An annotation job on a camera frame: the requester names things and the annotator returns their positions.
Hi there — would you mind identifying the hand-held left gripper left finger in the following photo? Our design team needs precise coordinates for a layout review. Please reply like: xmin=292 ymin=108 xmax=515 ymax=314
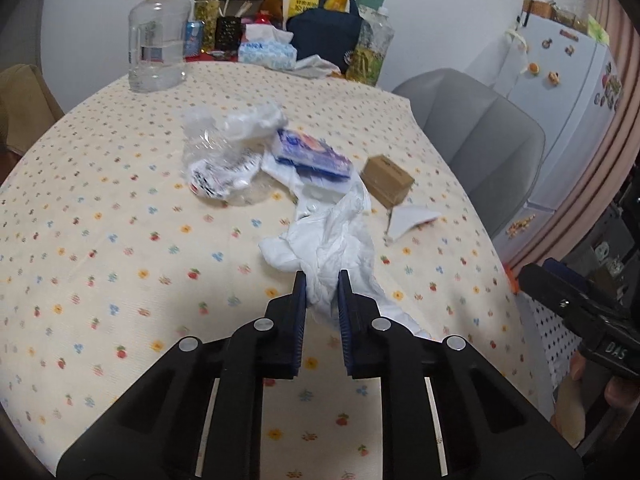
xmin=56 ymin=270 xmax=307 ymax=480

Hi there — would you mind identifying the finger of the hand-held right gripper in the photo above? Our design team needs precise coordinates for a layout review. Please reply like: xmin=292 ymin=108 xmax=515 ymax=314
xmin=518 ymin=258 xmax=616 ymax=321

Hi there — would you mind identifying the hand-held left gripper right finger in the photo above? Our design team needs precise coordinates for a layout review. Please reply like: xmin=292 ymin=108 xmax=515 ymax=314
xmin=338 ymin=270 xmax=585 ymax=480

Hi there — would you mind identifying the white plastic bag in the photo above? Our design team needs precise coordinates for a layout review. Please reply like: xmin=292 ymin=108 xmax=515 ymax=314
xmin=258 ymin=180 xmax=433 ymax=343

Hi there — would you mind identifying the white paper piece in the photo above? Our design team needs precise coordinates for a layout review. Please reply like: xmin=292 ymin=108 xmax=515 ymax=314
xmin=385 ymin=204 xmax=442 ymax=240

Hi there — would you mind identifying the small cardboard box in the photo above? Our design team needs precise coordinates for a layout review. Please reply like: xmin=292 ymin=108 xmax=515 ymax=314
xmin=360 ymin=155 xmax=416 ymax=208

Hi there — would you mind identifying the blue snack packet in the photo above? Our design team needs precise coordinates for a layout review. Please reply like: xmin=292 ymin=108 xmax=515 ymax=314
xmin=272 ymin=128 xmax=353 ymax=181

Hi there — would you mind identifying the crushed clear plastic bottle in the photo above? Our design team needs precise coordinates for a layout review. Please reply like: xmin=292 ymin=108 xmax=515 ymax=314
xmin=181 ymin=106 xmax=271 ymax=207

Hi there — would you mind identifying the clear plastic bag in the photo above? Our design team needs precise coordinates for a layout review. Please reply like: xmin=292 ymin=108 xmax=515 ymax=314
xmin=222 ymin=101 xmax=289 ymax=143

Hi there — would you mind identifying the person's right hand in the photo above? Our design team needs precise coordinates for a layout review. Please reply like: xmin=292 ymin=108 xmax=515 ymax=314
xmin=550 ymin=347 xmax=640 ymax=448

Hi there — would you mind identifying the polka dot cloth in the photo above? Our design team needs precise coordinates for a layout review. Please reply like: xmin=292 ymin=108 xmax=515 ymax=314
xmin=515 ymin=292 xmax=586 ymax=401

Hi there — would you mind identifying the white fridge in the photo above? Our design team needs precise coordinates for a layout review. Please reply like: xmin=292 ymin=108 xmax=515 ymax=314
xmin=462 ymin=10 xmax=626 ymax=266

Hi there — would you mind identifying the grey chair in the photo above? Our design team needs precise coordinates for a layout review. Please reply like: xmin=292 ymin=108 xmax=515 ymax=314
xmin=391 ymin=69 xmax=547 ymax=241

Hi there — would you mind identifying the floral tablecloth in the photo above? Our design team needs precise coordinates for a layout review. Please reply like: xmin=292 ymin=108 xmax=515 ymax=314
xmin=0 ymin=60 xmax=556 ymax=480

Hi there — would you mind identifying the group of colourful stickers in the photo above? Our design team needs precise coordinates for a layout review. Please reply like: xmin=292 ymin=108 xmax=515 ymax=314
xmin=592 ymin=60 xmax=625 ymax=111

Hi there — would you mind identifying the white hanging bag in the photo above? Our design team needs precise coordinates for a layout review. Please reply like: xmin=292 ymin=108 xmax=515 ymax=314
xmin=504 ymin=27 xmax=529 ymax=77

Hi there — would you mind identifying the white crumpled tissue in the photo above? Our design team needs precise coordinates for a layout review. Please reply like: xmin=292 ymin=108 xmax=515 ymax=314
xmin=295 ymin=54 xmax=346 ymax=80

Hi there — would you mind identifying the yellow label plastic bottle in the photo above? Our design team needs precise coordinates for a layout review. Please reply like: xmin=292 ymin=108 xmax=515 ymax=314
xmin=346 ymin=6 xmax=396 ymax=86

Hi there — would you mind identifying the blue tissue box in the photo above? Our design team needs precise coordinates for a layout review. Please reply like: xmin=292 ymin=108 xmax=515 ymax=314
xmin=237 ymin=25 xmax=298 ymax=70

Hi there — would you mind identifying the navy lunch bag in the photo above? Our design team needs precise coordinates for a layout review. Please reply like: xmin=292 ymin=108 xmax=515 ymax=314
xmin=286 ymin=0 xmax=368 ymax=75

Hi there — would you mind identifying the brown box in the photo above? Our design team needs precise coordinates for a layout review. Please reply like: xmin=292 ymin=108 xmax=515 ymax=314
xmin=525 ymin=0 xmax=557 ymax=22

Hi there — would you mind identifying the black perforated holder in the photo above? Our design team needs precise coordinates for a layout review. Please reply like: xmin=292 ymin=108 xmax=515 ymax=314
xmin=215 ymin=16 xmax=243 ymax=53

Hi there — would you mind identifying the blue drink can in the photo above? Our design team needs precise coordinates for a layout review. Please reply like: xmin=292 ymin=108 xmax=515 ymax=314
xmin=184 ymin=20 xmax=206 ymax=58

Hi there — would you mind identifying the yellow oil bottle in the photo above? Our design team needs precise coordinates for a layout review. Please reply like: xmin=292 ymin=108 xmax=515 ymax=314
xmin=194 ymin=0 xmax=221 ymax=53

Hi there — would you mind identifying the large clear water jug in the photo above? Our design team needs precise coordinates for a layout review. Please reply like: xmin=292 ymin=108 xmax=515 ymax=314
xmin=127 ymin=0 xmax=193 ymax=93

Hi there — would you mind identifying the tan cloth on chair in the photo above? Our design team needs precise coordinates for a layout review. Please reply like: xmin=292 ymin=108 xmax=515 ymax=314
xmin=0 ymin=64 xmax=66 ymax=156

